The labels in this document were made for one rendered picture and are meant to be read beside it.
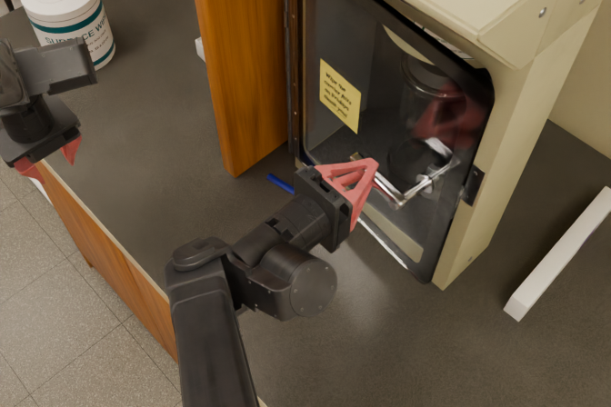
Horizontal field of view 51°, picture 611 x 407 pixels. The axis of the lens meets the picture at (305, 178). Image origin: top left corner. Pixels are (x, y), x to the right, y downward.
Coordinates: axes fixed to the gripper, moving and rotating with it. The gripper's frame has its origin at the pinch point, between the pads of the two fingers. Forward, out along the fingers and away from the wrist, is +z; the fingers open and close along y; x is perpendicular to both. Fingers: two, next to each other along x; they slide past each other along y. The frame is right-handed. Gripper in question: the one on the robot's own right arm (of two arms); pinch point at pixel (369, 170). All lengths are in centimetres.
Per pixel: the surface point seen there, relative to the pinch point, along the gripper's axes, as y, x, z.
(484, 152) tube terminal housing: 6.3, -9.7, 7.0
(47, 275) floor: -120, 95, -31
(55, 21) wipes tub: -13, 64, -9
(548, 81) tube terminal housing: 14.1, -11.1, 12.9
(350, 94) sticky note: 3.5, 7.9, 4.6
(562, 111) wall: -25, -3, 50
